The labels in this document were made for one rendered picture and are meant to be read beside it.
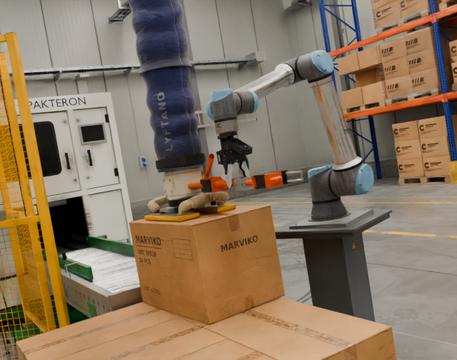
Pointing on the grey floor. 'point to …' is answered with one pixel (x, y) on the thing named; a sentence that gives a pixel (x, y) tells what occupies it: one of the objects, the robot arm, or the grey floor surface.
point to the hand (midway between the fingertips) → (239, 183)
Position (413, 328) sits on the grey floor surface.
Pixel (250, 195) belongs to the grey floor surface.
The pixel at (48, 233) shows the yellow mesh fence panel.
